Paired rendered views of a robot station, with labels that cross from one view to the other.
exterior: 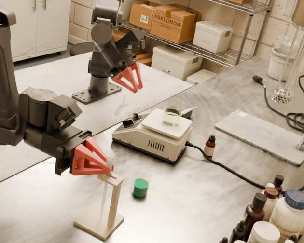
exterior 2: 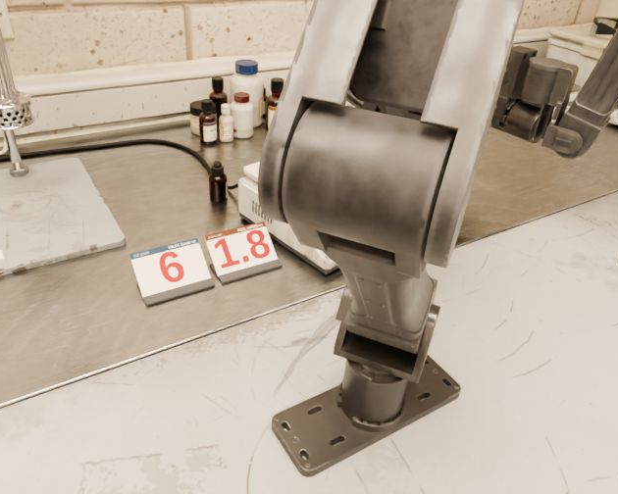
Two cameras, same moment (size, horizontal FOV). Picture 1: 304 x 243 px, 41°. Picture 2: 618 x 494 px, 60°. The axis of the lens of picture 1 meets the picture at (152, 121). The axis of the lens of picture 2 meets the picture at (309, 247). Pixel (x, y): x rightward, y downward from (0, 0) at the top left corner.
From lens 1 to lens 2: 1.68 m
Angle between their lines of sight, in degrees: 113
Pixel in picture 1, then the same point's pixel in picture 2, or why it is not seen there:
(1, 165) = (564, 230)
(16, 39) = not seen: outside the picture
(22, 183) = (526, 205)
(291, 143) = (16, 181)
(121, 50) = not seen: hidden behind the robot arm
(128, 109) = (303, 322)
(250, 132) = (65, 212)
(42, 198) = (496, 188)
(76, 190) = not seen: hidden behind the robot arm
